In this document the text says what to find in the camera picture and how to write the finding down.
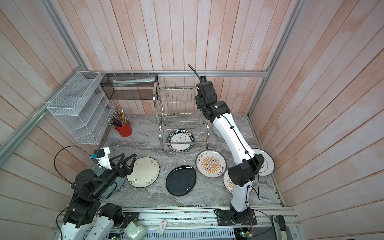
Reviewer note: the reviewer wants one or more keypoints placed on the black oval plate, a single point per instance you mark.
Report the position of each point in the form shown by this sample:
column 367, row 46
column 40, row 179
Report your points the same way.
column 181, row 180

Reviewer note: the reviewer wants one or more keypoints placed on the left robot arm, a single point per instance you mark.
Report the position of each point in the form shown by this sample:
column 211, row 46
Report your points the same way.
column 85, row 204

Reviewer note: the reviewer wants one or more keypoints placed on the orange sunburst plate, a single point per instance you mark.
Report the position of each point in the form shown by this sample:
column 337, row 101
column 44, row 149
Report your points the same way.
column 211, row 163
column 228, row 182

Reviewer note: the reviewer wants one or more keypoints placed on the black mesh wall basket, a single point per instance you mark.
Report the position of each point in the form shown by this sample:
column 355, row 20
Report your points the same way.
column 129, row 87

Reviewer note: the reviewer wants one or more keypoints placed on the pale green flower plate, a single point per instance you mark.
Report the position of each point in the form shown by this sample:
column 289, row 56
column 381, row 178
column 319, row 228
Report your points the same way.
column 217, row 132

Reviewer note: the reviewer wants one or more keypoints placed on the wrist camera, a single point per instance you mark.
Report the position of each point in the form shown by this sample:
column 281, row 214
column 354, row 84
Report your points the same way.
column 101, row 158
column 202, row 79

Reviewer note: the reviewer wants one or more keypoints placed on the steel dish rack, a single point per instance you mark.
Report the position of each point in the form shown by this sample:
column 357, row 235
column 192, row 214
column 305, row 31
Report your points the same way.
column 175, row 109

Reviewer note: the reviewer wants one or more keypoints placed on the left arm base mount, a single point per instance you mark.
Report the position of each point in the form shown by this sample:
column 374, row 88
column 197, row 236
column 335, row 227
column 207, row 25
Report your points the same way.
column 129, row 217

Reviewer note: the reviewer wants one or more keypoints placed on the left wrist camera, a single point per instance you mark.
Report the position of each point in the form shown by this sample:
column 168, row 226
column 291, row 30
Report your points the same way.
column 101, row 158

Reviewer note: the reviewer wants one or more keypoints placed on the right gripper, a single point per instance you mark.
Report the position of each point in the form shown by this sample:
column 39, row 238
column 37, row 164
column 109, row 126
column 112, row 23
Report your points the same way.
column 198, row 100

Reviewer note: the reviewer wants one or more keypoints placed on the white power adapter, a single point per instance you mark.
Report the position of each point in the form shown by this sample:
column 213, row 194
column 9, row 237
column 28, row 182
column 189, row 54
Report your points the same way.
column 135, row 231

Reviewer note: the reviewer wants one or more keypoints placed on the white mesh wall shelf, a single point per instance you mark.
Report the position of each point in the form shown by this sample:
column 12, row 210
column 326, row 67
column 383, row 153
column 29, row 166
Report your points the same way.
column 81, row 111

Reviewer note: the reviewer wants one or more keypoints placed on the white black-rimmed plate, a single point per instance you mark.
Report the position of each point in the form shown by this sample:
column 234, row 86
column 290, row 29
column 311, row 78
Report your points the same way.
column 268, row 166

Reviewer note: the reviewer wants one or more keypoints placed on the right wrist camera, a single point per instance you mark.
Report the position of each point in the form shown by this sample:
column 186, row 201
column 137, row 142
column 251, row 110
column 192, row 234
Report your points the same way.
column 202, row 79

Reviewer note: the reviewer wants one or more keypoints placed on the pale green glass plate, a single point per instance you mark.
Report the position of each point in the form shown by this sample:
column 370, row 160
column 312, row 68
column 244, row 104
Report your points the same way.
column 114, row 187

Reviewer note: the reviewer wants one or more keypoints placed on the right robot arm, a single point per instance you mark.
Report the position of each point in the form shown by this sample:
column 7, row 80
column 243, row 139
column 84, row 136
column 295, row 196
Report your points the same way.
column 247, row 162

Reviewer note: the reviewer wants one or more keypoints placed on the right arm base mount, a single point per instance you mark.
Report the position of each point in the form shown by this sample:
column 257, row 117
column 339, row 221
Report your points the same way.
column 232, row 218

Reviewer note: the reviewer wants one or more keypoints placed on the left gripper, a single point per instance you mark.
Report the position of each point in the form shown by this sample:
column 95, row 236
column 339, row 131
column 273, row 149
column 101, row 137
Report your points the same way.
column 127, row 170

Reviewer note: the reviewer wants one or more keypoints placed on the pencils bundle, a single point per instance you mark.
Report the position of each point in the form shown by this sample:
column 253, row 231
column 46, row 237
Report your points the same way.
column 118, row 118

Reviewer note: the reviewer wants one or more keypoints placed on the cream floral plate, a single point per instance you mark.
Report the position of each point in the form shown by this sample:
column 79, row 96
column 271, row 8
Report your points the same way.
column 146, row 171

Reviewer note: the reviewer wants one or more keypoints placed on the white tag label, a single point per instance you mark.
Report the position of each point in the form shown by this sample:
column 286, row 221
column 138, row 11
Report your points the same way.
column 162, row 227

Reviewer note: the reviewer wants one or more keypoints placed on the green rimmed white plate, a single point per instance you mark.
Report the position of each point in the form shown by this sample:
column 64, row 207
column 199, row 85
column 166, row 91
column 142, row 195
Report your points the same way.
column 180, row 141

